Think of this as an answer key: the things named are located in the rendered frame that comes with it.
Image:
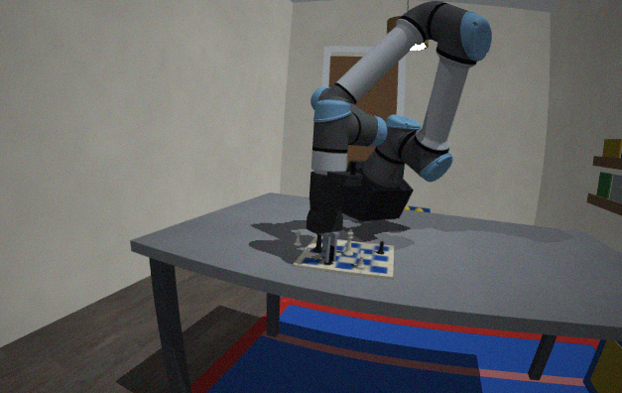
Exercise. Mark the blue and cream chessboard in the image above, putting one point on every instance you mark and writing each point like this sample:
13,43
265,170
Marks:
376,265

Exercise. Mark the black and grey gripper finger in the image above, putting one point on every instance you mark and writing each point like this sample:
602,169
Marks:
325,253
333,245

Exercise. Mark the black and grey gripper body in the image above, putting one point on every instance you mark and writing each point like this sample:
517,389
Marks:
328,181

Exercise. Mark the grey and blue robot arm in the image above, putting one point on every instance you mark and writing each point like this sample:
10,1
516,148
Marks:
462,37

